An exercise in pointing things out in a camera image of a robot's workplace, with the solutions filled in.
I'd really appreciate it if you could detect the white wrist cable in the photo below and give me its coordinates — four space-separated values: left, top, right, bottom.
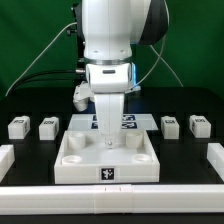
131 33 185 92

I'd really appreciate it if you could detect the white square tabletop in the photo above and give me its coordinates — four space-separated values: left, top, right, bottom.
54 130 160 184

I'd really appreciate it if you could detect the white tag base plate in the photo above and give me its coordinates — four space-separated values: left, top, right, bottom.
68 114 158 131

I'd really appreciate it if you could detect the white right fence piece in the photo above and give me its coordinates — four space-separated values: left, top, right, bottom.
207 143 224 182

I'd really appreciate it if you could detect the white front fence bar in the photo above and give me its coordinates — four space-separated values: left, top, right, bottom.
0 185 224 215

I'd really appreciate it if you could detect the grey camera cable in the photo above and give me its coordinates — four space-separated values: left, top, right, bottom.
4 21 83 98

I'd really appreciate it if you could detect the white left fence piece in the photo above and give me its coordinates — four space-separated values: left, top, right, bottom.
0 145 15 182

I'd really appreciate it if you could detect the black camera on stand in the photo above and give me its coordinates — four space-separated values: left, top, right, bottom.
66 3 86 83

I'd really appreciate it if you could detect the white fence piece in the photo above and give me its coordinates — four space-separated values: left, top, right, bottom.
0 145 15 182
207 143 224 182

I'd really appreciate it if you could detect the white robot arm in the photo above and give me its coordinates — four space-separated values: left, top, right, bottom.
73 0 169 148

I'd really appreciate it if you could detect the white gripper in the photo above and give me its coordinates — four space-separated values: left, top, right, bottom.
73 63 132 149

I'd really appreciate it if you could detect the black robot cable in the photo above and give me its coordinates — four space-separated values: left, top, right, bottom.
13 69 88 90

